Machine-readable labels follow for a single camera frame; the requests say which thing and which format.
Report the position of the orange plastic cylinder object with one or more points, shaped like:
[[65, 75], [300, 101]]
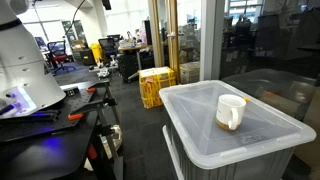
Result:
[[246, 99]]

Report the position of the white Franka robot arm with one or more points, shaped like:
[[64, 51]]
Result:
[[20, 66]]

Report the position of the white ceramic mug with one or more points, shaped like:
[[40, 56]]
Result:
[[226, 110]]

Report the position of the plain cardboard box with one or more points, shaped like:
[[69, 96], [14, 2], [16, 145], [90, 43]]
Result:
[[190, 71]]

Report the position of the black crate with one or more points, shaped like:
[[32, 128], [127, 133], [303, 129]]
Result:
[[128, 68]]

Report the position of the translucent plastic storage bin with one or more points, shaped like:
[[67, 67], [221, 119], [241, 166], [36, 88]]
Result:
[[196, 113]]

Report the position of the round wooden desk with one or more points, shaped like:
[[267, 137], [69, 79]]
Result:
[[133, 48]]

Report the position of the small white machine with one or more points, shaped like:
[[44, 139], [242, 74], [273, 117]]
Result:
[[104, 71]]

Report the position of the black mesh office chair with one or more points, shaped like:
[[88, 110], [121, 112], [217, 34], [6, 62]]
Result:
[[108, 46]]

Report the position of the yellow waste bin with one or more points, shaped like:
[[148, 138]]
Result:
[[96, 51]]

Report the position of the black cabinet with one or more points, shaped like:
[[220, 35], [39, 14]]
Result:
[[87, 57]]

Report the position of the black perforated breadboard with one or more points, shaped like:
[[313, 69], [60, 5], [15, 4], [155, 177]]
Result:
[[66, 106]]

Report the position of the red office chair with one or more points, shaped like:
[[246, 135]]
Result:
[[57, 55]]

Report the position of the clear plastic storage bin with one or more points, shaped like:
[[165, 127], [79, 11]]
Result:
[[260, 166]]

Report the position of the black workbench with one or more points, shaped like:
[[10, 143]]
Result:
[[50, 156]]

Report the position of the golden wooden post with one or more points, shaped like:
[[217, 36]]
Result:
[[156, 33], [172, 40]]

